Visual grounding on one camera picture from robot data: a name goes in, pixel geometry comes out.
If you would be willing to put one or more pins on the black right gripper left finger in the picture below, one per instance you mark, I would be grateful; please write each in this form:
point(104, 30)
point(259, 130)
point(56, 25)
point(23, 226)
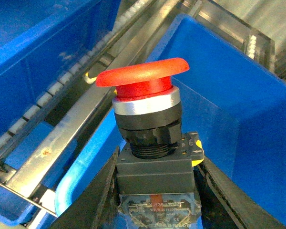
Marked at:
point(86, 211)

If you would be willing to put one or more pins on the blue empty middle bin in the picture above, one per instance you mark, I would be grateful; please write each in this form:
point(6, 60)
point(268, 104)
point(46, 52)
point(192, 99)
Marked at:
point(40, 40)

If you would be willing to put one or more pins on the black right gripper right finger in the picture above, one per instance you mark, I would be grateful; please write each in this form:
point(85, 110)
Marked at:
point(225, 205)

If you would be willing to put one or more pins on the red button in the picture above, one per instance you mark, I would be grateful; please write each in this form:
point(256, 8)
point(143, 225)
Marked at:
point(155, 168)

